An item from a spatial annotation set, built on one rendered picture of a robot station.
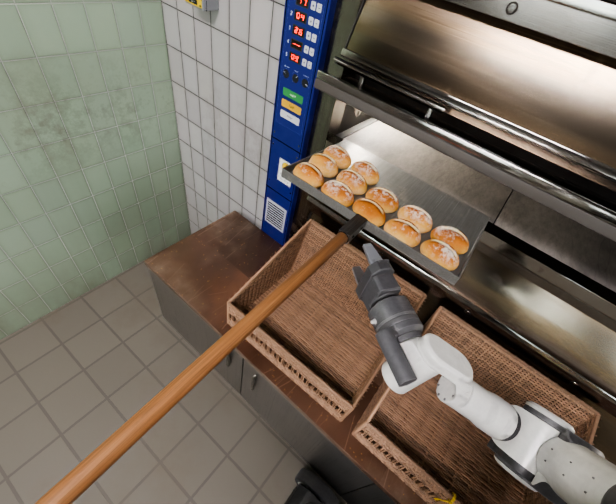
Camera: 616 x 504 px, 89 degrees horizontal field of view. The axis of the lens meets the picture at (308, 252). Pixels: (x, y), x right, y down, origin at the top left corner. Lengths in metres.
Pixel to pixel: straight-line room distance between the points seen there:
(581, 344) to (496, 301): 0.24
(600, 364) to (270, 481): 1.32
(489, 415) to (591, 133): 0.62
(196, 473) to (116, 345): 0.76
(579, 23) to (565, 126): 0.19
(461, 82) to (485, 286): 0.61
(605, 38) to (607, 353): 0.81
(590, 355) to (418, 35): 1.01
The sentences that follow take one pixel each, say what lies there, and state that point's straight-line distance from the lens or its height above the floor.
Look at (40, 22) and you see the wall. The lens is 1.55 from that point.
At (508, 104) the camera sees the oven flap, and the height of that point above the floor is 1.50.
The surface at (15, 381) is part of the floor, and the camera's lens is 2.09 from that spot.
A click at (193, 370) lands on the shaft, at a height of 1.21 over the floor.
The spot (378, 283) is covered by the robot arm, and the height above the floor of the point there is 1.24.
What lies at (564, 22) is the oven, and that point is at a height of 1.66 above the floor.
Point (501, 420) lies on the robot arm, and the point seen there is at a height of 1.17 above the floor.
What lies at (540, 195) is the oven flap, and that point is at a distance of 0.83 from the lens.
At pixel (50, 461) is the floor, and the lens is 1.89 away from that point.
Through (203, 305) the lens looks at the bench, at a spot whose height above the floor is 0.58.
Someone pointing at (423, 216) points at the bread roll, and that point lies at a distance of 0.88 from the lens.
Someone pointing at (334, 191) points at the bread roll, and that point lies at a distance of 0.86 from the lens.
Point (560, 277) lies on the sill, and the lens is 1.10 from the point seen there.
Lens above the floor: 1.71
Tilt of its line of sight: 47 degrees down
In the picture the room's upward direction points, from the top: 16 degrees clockwise
